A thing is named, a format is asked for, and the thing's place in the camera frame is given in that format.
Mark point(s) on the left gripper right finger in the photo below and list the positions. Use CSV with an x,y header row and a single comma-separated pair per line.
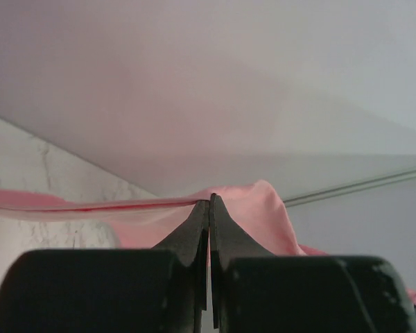
x,y
254,290

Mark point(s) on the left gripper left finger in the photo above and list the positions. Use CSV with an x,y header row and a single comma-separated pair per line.
x,y
161,289

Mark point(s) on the pink t shirt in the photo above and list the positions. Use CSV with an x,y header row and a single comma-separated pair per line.
x,y
143,223

